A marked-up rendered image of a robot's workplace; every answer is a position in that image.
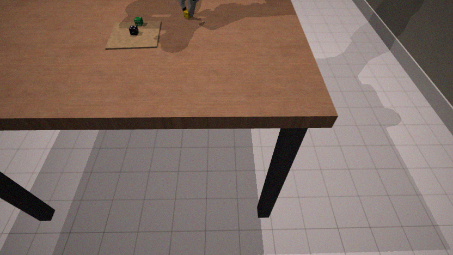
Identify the black die with white pips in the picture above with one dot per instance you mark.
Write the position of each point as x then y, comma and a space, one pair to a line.
133, 30

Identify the green die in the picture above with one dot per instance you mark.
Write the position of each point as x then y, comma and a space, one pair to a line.
138, 21

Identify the tan square mat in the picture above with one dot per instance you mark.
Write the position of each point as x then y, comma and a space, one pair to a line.
147, 37

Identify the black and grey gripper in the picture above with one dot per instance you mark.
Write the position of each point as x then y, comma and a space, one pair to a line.
191, 6

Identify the yellow die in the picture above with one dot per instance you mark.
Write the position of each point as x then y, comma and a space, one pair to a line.
186, 14

